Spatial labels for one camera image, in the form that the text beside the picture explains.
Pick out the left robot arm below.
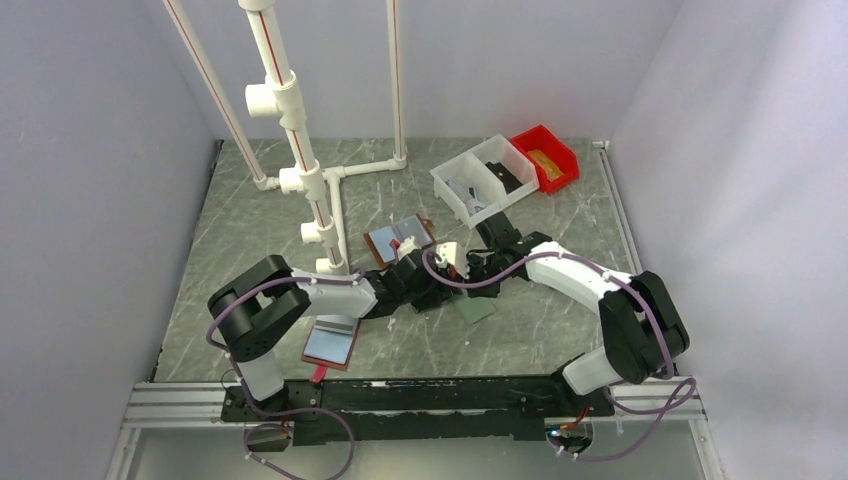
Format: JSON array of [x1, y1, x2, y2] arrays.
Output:
[[207, 252, 461, 420]]

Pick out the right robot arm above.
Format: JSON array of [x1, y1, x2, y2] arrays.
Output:
[[448, 213, 690, 415]]

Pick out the brown card holder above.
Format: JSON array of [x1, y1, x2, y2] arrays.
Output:
[[363, 214, 436, 268]]

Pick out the red card holder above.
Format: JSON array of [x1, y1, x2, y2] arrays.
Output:
[[301, 315, 360, 371]]

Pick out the grey parts in bin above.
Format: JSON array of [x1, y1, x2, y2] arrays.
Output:
[[446, 179, 487, 216]]

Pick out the white divided bin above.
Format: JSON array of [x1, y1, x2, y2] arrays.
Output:
[[430, 135, 539, 228]]

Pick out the black part in bin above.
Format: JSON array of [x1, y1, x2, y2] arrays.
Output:
[[485, 162, 523, 195]]

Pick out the yellow item in red bin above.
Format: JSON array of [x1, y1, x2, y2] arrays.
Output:
[[529, 149, 563, 182]]

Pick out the red plastic bin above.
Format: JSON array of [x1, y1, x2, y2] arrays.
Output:
[[510, 125, 580, 195]]

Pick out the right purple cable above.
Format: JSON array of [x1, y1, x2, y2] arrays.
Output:
[[421, 248, 697, 464]]

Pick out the purple cable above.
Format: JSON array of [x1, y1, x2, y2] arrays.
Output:
[[205, 268, 366, 478], [421, 248, 697, 464]]

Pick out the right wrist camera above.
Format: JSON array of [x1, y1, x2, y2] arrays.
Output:
[[435, 242, 469, 279]]

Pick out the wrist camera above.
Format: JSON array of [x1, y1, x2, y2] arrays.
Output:
[[389, 236, 420, 264], [435, 242, 469, 279]]

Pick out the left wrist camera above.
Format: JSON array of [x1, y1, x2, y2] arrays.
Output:
[[389, 236, 420, 264]]

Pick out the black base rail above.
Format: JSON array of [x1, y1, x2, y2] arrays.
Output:
[[220, 373, 614, 446]]

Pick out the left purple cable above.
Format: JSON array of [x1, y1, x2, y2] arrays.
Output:
[[205, 268, 366, 478]]

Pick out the white pvc pipe frame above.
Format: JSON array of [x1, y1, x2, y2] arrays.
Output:
[[163, 1, 408, 274]]

